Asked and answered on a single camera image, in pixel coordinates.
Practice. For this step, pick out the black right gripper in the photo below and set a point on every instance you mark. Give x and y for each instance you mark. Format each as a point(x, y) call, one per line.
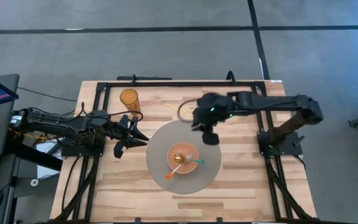
point(211, 109)

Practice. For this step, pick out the yellow straw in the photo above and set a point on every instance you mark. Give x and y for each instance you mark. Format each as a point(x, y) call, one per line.
point(173, 107)

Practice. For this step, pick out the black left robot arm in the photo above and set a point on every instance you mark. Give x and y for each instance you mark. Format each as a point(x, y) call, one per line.
point(63, 126)

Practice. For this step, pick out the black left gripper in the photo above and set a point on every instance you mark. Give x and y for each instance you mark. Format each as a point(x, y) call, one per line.
point(124, 127)

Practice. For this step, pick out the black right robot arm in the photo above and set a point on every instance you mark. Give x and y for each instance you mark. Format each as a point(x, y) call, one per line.
point(275, 102)

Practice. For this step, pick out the orange bowl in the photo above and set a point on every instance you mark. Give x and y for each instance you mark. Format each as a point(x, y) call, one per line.
point(183, 149)

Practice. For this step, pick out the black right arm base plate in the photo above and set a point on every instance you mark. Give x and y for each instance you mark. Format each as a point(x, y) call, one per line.
point(294, 150)

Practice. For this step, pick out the round grey placemat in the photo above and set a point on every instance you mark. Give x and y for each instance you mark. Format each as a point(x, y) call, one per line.
point(160, 174)

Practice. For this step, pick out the amber plastic tumbler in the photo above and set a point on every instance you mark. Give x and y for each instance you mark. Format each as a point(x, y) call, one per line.
point(130, 101)

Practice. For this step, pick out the black aluminium table frame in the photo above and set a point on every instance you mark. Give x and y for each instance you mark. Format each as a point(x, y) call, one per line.
point(166, 84)

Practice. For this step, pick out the white tape roll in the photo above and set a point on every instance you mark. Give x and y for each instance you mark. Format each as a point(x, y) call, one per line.
point(34, 182)

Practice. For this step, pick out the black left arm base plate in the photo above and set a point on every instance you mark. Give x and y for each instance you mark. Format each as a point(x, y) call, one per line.
point(82, 151)

